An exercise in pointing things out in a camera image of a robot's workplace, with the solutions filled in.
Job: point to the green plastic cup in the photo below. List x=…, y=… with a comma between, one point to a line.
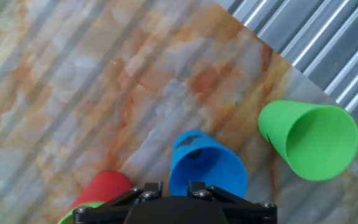
x=67, y=219
x=319, y=143

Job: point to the blue plastic cup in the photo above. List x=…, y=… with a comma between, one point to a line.
x=207, y=168

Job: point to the marble pattern mat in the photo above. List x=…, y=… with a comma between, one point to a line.
x=73, y=93

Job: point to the red plastic cup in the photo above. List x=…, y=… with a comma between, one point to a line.
x=104, y=189

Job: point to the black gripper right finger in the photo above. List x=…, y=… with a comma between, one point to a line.
x=204, y=190

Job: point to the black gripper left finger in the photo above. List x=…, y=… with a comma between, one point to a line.
x=141, y=191

